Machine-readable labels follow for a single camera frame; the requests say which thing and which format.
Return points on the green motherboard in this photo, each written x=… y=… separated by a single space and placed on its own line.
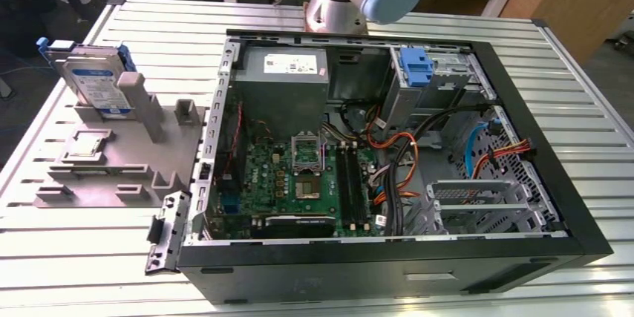
x=267 y=183

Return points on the blue drive latch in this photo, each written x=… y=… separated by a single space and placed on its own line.
x=415 y=68

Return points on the black open PC case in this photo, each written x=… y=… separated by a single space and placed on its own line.
x=345 y=268

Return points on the locking lever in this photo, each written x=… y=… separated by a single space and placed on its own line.
x=324 y=161

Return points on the wooden cabinet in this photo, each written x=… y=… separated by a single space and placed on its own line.
x=584 y=5

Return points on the hard disk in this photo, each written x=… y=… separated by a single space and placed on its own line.
x=93 y=87

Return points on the black RAM slot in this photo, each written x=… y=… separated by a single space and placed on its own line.
x=343 y=183
x=357 y=183

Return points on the grey parts rack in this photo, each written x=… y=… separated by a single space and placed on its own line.
x=122 y=150

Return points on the metal disk bay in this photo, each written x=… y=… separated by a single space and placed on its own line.
x=475 y=207

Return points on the grey power supply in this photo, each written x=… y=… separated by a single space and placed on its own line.
x=281 y=101

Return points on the grey card retention bracket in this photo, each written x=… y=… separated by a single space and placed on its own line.
x=170 y=220

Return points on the black graphics card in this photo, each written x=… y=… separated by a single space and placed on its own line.
x=296 y=225

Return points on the grey chair base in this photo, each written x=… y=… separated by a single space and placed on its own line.
x=624 y=40

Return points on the metal drive cage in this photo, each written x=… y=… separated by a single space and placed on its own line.
x=445 y=72

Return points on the CPU socket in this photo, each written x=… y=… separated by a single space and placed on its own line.
x=309 y=189

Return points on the silver CPU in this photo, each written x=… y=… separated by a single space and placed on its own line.
x=86 y=145

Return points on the green RAM stick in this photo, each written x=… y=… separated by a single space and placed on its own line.
x=93 y=172

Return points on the black office chair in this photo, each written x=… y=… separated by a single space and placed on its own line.
x=20 y=27

